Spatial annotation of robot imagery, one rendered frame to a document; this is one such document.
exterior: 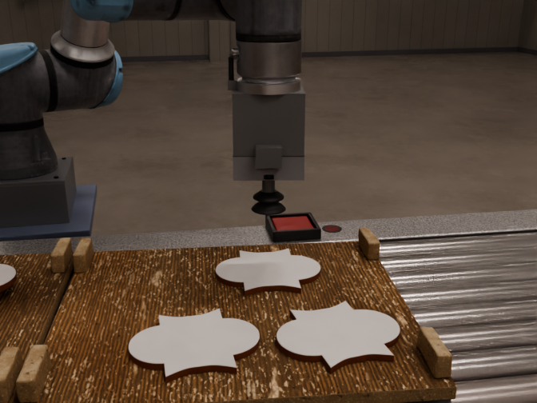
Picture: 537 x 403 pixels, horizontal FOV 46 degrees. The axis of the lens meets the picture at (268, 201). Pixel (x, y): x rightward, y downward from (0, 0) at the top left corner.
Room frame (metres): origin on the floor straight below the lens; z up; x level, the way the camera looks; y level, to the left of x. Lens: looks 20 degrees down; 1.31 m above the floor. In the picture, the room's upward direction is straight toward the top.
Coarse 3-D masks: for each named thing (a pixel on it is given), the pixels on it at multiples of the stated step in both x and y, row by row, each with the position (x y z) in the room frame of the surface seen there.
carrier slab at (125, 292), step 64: (128, 256) 0.80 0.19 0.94; (192, 256) 0.80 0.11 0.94; (320, 256) 0.80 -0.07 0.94; (64, 320) 0.63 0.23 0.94; (128, 320) 0.63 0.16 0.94; (256, 320) 0.63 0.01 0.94; (64, 384) 0.51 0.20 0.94; (128, 384) 0.51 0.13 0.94; (192, 384) 0.51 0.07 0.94; (256, 384) 0.51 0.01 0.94; (320, 384) 0.51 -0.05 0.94; (384, 384) 0.51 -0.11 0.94; (448, 384) 0.51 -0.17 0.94
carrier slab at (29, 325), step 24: (24, 264) 0.77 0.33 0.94; (48, 264) 0.77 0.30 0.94; (72, 264) 0.78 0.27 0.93; (24, 288) 0.70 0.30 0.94; (48, 288) 0.70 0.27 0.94; (0, 312) 0.65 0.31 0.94; (24, 312) 0.65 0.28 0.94; (48, 312) 0.65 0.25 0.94; (0, 336) 0.59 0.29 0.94; (24, 336) 0.59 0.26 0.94; (24, 360) 0.55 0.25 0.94
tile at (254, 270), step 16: (240, 256) 0.78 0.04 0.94; (256, 256) 0.78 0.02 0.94; (272, 256) 0.78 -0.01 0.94; (288, 256) 0.78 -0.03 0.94; (224, 272) 0.73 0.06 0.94; (240, 272) 0.73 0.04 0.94; (256, 272) 0.73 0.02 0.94; (272, 272) 0.73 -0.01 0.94; (288, 272) 0.73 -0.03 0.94; (304, 272) 0.73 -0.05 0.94; (256, 288) 0.69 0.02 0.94; (272, 288) 0.70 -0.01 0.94; (288, 288) 0.70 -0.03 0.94
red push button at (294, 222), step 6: (300, 216) 0.97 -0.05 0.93; (306, 216) 0.97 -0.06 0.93; (276, 222) 0.94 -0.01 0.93; (282, 222) 0.94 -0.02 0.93; (288, 222) 0.94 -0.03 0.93; (294, 222) 0.94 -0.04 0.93; (300, 222) 0.94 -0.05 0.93; (306, 222) 0.94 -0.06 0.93; (276, 228) 0.92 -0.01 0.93; (282, 228) 0.92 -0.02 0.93; (288, 228) 0.92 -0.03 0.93; (294, 228) 0.92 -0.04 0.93; (300, 228) 0.92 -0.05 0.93; (306, 228) 0.92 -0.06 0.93; (312, 228) 0.92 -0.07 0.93
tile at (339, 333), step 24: (312, 312) 0.63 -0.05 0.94; (336, 312) 0.63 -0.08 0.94; (360, 312) 0.63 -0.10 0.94; (288, 336) 0.58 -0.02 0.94; (312, 336) 0.58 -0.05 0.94; (336, 336) 0.58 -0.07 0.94; (360, 336) 0.58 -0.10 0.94; (384, 336) 0.58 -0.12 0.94; (312, 360) 0.55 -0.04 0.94; (336, 360) 0.54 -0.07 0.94; (360, 360) 0.55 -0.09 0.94; (384, 360) 0.55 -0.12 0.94
